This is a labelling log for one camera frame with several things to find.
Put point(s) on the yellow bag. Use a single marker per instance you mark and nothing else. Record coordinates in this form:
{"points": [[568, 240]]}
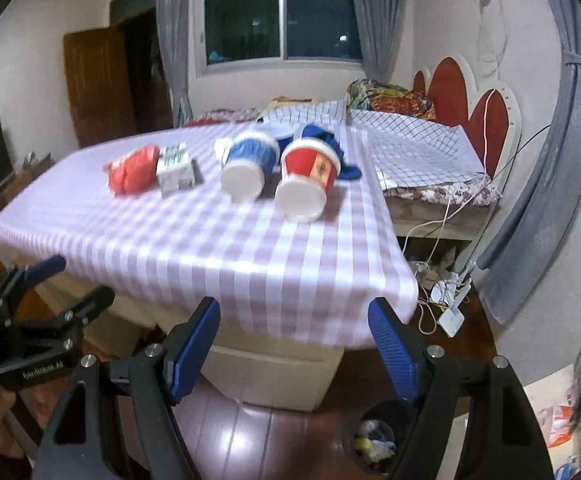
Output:
{"points": [[365, 448]]}

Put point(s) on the colourful folded quilt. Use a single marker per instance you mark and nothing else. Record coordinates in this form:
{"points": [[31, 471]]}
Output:
{"points": [[372, 95]]}

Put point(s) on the red paper cup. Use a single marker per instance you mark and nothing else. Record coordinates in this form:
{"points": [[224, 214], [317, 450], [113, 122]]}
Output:
{"points": [[309, 170]]}

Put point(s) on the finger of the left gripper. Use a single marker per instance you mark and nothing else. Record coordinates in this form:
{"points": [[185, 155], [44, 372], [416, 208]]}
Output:
{"points": [[78, 309], [16, 281]]}

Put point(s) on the white grid bed sheet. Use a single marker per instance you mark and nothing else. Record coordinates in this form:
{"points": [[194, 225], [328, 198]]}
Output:
{"points": [[407, 152]]}

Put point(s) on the window with white frame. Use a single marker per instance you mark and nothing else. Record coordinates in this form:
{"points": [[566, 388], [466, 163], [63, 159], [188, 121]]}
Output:
{"points": [[244, 34]]}

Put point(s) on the grey curtain left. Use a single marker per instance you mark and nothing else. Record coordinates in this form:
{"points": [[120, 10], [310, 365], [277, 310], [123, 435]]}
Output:
{"points": [[172, 29]]}

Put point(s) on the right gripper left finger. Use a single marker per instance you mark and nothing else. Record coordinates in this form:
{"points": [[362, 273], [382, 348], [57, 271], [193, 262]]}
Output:
{"points": [[84, 438]]}

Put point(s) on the blue cloth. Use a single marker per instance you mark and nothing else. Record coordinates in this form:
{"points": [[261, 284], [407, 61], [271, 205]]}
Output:
{"points": [[346, 171]]}

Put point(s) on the red heart headboard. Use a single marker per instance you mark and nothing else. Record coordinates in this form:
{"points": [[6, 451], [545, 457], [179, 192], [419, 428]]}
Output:
{"points": [[489, 115]]}

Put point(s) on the black trash bin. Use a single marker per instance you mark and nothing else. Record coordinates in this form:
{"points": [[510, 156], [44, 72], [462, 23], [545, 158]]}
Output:
{"points": [[399, 415]]}

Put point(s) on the clear plastic bag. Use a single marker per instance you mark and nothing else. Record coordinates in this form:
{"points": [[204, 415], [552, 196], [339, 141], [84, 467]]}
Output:
{"points": [[376, 430]]}

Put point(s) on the orange tissue pack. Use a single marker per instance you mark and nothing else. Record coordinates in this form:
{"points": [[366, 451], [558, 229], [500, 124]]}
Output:
{"points": [[555, 424]]}

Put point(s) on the grey curtain middle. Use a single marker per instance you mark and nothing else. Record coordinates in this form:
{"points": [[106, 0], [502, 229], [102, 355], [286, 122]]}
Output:
{"points": [[379, 23]]}

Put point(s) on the red plastic bag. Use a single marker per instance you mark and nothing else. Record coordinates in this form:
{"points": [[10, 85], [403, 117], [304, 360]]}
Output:
{"points": [[135, 173]]}

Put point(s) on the pink checkered tablecloth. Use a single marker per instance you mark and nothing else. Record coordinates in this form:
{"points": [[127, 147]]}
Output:
{"points": [[309, 282]]}

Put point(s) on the brown wooden door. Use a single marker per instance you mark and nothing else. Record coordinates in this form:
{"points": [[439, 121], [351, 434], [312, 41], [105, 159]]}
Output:
{"points": [[98, 86]]}

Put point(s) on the green white carton box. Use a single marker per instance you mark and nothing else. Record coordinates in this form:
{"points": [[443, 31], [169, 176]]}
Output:
{"points": [[175, 170]]}

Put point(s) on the grey curtain right tied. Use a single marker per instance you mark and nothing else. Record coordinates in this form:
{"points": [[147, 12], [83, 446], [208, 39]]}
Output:
{"points": [[530, 238]]}

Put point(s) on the blue paper cup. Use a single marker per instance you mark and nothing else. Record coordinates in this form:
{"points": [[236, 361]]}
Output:
{"points": [[247, 161]]}

